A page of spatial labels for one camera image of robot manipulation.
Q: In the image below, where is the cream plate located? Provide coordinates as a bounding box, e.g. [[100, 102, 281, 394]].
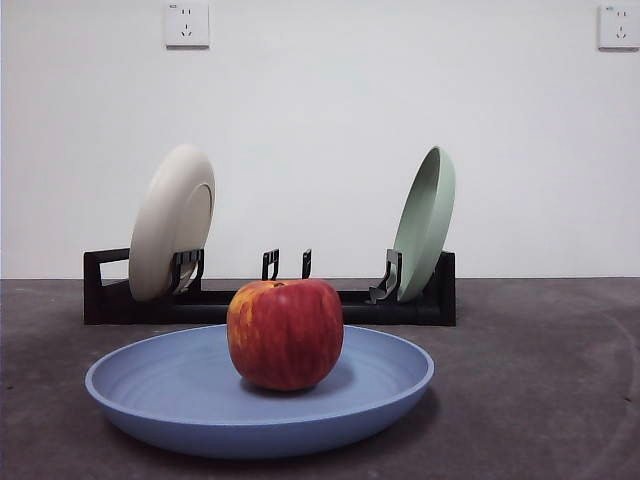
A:
[[128, 144, 217, 303]]

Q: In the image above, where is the red yellow apple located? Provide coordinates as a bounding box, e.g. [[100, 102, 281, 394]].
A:
[[226, 279, 345, 393]]

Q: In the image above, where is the black plate rack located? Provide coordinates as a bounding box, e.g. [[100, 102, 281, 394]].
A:
[[83, 247, 457, 327]]

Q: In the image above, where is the white wall socket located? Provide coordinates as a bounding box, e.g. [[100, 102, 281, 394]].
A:
[[597, 4, 640, 51], [164, 2, 210, 50]]

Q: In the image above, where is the blue plate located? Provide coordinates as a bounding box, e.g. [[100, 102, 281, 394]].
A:
[[84, 323, 435, 460]]

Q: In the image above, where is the green plate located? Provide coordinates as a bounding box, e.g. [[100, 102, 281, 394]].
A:
[[393, 145, 458, 304]]

